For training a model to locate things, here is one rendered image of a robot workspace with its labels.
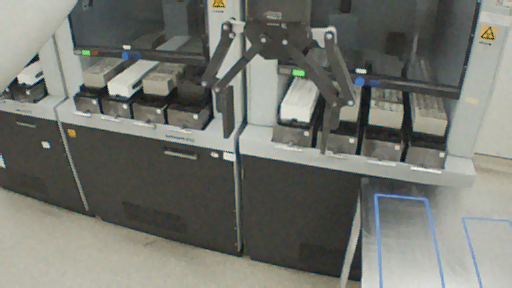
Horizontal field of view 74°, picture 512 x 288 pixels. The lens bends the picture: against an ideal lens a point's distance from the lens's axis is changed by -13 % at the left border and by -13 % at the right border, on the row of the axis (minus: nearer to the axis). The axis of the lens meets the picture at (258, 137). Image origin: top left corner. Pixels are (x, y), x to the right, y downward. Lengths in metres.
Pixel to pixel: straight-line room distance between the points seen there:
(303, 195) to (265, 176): 0.16
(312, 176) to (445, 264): 0.66
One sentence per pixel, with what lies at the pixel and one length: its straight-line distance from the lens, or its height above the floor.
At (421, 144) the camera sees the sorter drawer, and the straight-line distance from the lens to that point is 1.31.
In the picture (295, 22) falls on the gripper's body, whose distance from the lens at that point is 0.45.
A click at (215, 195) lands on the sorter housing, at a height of 0.43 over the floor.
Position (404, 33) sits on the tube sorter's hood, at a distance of 1.23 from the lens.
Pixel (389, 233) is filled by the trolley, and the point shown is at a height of 0.82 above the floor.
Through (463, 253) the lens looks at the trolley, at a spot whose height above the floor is 0.82.
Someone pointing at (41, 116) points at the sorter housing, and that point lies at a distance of 1.94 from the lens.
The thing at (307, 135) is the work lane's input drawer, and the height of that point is 0.79.
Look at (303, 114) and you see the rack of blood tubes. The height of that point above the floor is 0.84.
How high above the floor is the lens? 1.49
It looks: 33 degrees down
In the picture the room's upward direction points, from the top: straight up
